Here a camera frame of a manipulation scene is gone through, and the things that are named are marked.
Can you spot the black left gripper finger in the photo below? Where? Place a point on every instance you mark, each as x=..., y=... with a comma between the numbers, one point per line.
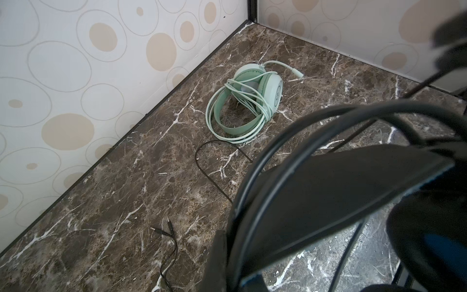
x=215, y=275

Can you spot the mint green headphones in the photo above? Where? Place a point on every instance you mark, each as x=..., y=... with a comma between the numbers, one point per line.
x=258, y=90

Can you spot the black right corner post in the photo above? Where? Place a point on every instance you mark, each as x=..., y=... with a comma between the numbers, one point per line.
x=252, y=6

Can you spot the black headphones blue accents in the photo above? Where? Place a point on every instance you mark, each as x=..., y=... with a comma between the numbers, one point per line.
x=291, y=197

